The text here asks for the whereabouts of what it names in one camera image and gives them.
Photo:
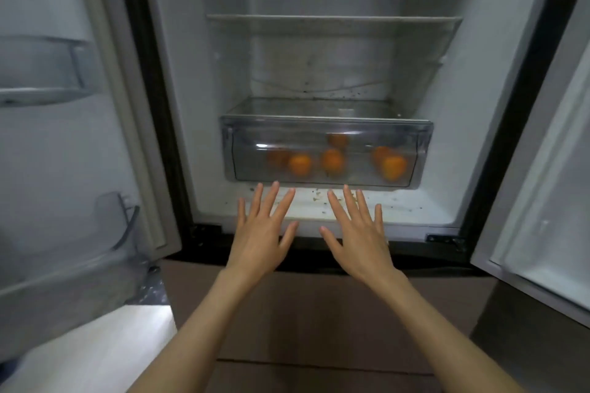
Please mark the clear crisper drawer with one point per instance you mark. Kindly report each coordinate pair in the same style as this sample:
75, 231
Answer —
249, 167

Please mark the person's right forearm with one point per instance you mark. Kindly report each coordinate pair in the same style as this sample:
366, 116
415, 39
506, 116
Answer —
442, 337

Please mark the person's left hand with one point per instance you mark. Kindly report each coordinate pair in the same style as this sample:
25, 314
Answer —
258, 245

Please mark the silver pink refrigerator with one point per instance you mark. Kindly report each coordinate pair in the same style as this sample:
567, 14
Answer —
193, 61

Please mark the person's right hand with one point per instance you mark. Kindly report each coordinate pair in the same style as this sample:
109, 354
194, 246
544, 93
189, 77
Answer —
364, 250

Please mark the person's left forearm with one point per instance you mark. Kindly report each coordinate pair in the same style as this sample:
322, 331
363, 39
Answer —
198, 337

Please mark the clear door bin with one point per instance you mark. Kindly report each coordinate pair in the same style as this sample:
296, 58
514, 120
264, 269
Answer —
69, 291
41, 65

